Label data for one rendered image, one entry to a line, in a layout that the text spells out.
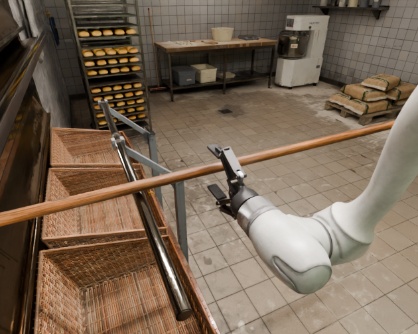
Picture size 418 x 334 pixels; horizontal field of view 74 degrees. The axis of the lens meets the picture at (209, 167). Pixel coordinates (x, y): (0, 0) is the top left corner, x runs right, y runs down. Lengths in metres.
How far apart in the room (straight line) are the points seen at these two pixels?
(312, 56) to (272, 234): 5.87
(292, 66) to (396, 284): 4.55
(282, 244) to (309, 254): 0.05
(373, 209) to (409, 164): 0.15
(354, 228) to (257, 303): 1.37
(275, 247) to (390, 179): 0.22
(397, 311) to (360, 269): 0.31
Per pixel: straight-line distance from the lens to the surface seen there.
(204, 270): 2.05
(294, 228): 0.56
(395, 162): 0.49
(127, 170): 0.86
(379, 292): 2.23
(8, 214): 0.75
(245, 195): 0.64
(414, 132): 0.44
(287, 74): 6.04
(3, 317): 0.86
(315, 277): 0.53
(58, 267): 1.24
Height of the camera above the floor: 1.61
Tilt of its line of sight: 31 degrees down
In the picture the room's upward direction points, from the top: straight up
